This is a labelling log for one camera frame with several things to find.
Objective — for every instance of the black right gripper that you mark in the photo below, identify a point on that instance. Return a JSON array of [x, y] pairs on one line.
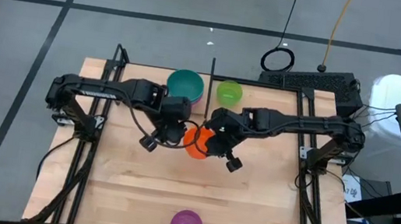
[[221, 142]]

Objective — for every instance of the lime green plastic bowl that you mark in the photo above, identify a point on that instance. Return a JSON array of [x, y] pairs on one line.
[[230, 93]]

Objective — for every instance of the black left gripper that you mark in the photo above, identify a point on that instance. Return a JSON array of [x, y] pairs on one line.
[[170, 129]]

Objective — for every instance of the white paper sheet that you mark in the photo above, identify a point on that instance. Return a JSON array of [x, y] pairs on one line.
[[351, 188]]

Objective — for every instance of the black aluminium table frame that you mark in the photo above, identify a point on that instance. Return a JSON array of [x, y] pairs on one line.
[[84, 174]]

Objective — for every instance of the orange plastic bowl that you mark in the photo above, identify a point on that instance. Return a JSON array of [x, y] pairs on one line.
[[195, 148]]

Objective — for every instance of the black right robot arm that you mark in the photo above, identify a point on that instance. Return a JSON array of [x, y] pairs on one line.
[[301, 122]]

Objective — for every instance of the teal plastic bowl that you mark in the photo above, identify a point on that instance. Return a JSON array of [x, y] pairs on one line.
[[184, 84]]

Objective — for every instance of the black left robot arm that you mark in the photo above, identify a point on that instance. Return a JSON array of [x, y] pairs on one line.
[[101, 88]]

